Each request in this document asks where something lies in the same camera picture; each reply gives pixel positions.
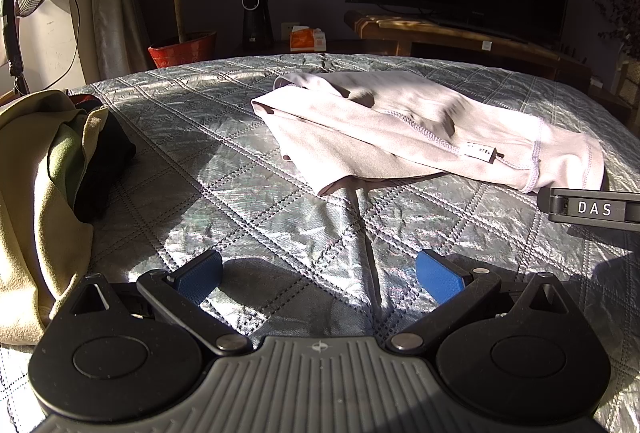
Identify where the khaki cloth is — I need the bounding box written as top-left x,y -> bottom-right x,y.
0,89 -> 110,346

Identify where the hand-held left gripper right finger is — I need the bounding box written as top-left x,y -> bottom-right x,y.
385,249 -> 581,356

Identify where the red plant pot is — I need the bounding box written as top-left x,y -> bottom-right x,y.
147,30 -> 218,69

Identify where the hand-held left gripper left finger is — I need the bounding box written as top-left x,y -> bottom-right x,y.
50,249 -> 253,356

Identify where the silver quilted bedspread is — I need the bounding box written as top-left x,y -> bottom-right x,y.
0,53 -> 640,433

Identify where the dark low cabinet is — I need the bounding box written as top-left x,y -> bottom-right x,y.
585,76 -> 633,119

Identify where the grey curtain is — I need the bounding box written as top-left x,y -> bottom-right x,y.
90,0 -> 151,81

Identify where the black cylindrical speaker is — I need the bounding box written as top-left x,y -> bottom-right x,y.
241,0 -> 275,50

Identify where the green cloth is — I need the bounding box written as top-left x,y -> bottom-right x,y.
45,113 -> 88,194

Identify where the dark low side table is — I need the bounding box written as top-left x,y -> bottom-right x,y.
215,38 -> 401,60

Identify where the dried dark flower bouquet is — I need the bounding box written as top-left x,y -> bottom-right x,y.
595,0 -> 640,59

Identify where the light pink garment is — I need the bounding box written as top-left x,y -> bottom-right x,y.
251,70 -> 606,196

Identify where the wooden television stand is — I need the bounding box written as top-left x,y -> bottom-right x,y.
345,10 -> 593,81

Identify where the orange tissue box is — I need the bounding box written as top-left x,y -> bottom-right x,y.
289,26 -> 328,53

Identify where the black fan cable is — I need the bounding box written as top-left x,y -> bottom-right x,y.
60,0 -> 85,89

